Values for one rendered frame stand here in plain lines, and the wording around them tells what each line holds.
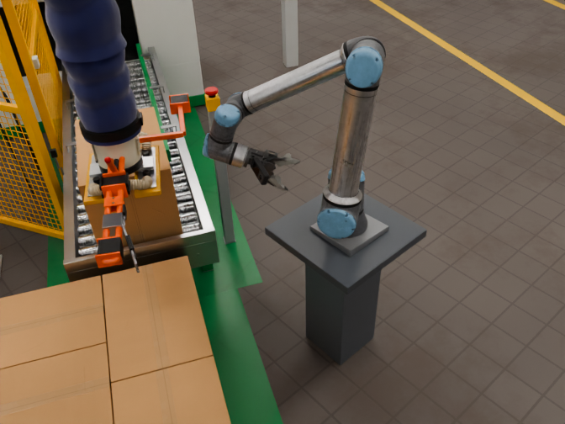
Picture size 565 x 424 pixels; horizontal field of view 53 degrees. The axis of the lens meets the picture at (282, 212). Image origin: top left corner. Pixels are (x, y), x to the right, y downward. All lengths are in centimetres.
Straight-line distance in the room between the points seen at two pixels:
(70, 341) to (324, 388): 118
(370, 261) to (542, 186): 216
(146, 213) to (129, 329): 56
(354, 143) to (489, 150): 263
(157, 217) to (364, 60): 131
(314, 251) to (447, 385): 100
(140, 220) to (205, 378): 86
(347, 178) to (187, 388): 98
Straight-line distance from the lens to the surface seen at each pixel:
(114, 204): 199
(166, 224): 275
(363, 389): 286
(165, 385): 226
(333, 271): 229
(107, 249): 181
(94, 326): 252
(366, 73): 187
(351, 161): 203
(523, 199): 410
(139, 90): 422
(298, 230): 247
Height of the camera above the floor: 238
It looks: 39 degrees down
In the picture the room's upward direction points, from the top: 2 degrees counter-clockwise
